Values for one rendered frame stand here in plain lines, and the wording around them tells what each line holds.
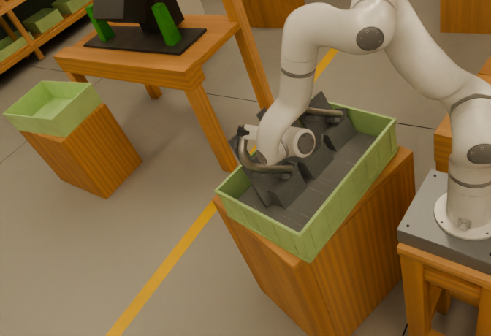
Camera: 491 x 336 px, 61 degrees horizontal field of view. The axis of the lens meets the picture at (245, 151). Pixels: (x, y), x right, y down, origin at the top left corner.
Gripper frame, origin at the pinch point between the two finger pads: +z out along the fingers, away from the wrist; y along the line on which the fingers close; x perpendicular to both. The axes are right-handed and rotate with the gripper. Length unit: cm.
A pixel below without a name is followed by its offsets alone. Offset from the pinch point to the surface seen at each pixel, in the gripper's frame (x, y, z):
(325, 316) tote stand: 70, -53, -3
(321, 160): 5.8, -36.4, -0.7
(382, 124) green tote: -12, -54, -12
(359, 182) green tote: 10.8, -40.2, -18.2
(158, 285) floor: 101, -27, 109
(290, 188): 17.7, -22.9, -1.4
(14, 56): -46, 40, 544
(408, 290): 45, -55, -36
